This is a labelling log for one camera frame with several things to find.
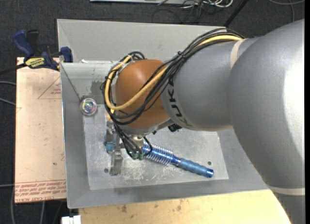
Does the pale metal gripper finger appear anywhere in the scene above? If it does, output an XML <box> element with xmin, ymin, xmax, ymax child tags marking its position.
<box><xmin>109</xmin><ymin>150</ymin><xmax>124</xmax><ymax>176</ymax></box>
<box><xmin>106</xmin><ymin>122</ymin><xmax>115</xmax><ymax>143</ymax></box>

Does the blue metal spring tool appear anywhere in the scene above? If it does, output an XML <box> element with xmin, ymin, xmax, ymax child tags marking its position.
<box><xmin>141</xmin><ymin>143</ymin><xmax>215</xmax><ymax>178</ymax></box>

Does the brown cardboard board, red print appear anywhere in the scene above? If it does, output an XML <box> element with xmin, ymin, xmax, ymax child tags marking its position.
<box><xmin>15</xmin><ymin>57</ymin><xmax>67</xmax><ymax>204</ymax></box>

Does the grey metal bin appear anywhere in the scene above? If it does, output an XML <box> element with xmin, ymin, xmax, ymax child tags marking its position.
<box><xmin>57</xmin><ymin>18</ymin><xmax>270</xmax><ymax>209</ymax></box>

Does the clear glass ball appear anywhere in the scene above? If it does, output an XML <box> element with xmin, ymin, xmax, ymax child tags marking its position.
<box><xmin>79</xmin><ymin>97</ymin><xmax>98</xmax><ymax>116</ymax></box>

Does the small blue object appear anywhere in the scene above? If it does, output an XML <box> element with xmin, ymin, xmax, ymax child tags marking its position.
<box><xmin>104</xmin><ymin>134</ymin><xmax>115</xmax><ymax>154</ymax></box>

